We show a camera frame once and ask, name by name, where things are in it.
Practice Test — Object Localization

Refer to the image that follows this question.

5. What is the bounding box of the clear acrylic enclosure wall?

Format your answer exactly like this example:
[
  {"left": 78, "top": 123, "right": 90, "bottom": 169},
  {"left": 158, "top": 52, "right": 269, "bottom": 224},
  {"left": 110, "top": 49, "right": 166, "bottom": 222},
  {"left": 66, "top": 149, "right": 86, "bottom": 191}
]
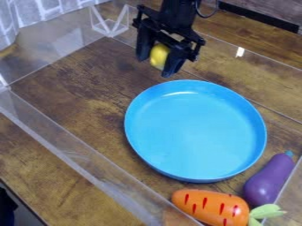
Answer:
[{"left": 0, "top": 2, "right": 302, "bottom": 226}]

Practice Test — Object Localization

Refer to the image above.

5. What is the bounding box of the purple toy eggplant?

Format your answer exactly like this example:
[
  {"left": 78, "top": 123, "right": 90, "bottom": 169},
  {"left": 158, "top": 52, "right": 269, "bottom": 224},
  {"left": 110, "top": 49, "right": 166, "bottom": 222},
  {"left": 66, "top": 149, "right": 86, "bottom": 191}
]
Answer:
[{"left": 244, "top": 151, "right": 296, "bottom": 207}]

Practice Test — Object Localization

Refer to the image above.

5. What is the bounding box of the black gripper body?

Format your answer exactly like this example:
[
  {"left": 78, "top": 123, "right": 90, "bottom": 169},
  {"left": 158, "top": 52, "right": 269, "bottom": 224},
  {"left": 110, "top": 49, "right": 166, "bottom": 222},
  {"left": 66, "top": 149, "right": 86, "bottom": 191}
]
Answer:
[{"left": 133, "top": 0, "right": 206, "bottom": 61}]

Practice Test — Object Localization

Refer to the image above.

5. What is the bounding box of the blue round tray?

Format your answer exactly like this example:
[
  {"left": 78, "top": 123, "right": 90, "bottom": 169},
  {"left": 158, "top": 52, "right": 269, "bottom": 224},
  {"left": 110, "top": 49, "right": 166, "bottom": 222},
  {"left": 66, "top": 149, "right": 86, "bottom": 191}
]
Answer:
[{"left": 125, "top": 79, "right": 268, "bottom": 183}]

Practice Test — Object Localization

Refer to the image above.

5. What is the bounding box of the orange toy carrot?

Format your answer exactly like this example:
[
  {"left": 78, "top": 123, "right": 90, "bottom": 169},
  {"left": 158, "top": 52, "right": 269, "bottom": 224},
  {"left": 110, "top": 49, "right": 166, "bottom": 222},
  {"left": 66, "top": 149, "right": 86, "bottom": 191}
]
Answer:
[{"left": 170, "top": 188, "right": 288, "bottom": 226}]

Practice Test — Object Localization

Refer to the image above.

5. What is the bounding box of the yellow toy lemon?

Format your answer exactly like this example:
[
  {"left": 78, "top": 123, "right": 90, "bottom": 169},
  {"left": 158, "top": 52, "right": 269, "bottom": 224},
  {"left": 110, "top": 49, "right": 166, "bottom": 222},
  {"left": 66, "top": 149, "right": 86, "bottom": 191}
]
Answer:
[{"left": 150, "top": 43, "right": 170, "bottom": 70}]

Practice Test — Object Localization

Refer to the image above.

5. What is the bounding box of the black cable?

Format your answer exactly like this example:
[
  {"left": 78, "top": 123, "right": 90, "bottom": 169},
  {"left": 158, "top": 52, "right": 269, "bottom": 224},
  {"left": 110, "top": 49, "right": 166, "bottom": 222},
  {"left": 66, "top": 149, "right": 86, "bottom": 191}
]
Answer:
[{"left": 194, "top": 0, "right": 220, "bottom": 19}]

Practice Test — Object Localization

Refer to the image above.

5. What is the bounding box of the white patterned curtain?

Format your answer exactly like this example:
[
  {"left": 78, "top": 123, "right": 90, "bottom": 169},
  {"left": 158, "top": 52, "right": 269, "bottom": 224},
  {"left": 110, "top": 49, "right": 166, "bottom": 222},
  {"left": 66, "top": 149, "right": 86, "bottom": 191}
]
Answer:
[{"left": 0, "top": 0, "right": 110, "bottom": 51}]

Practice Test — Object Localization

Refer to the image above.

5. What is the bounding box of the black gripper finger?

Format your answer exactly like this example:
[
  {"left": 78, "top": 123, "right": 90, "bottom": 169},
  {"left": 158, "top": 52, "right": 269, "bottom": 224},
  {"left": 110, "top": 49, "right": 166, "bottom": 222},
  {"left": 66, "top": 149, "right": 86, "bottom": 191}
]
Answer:
[
  {"left": 162, "top": 43, "right": 190, "bottom": 78},
  {"left": 137, "top": 25, "right": 157, "bottom": 61}
]

